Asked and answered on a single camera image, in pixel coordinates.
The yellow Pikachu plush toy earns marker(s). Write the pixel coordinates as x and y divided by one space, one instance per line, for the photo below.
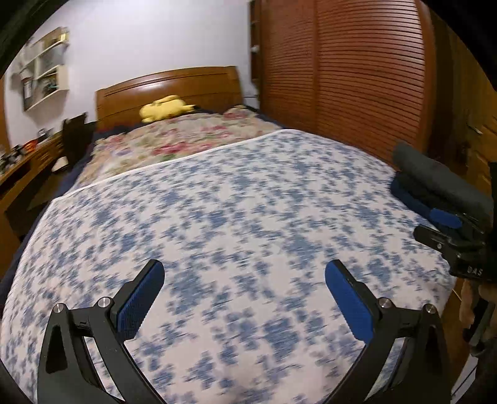
165 108

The person's right hand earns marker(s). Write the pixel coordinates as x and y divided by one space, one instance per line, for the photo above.
469 295

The white wall shelf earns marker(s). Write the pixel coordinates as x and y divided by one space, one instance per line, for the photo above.
39 70

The wooden bed headboard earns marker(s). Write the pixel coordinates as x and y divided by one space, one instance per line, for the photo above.
215 89

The black garment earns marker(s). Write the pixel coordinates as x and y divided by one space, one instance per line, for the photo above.
440 180

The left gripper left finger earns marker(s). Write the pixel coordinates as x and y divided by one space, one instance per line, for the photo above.
66 372

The brown louvered wardrobe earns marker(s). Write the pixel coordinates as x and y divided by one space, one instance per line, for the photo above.
360 72

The blue floral white bedspread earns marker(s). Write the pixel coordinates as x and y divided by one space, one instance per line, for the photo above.
244 233

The wooden desk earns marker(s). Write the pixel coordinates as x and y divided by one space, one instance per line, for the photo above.
15 181

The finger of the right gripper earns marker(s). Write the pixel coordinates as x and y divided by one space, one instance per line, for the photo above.
422 201

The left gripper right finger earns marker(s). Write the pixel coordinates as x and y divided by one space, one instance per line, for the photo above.
420 374

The wooden room door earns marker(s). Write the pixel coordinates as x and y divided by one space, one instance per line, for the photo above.
474 103

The dark wooden chair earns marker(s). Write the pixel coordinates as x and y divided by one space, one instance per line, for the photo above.
77 137

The metal door handle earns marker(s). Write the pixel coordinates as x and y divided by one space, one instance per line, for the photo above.
475 129

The pink floral quilt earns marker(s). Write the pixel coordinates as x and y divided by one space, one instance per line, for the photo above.
167 140

